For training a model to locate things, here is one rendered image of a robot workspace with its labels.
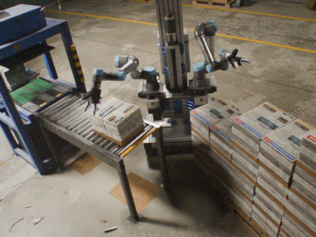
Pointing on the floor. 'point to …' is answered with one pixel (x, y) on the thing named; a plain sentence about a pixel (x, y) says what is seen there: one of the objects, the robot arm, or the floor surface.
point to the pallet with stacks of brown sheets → (215, 2)
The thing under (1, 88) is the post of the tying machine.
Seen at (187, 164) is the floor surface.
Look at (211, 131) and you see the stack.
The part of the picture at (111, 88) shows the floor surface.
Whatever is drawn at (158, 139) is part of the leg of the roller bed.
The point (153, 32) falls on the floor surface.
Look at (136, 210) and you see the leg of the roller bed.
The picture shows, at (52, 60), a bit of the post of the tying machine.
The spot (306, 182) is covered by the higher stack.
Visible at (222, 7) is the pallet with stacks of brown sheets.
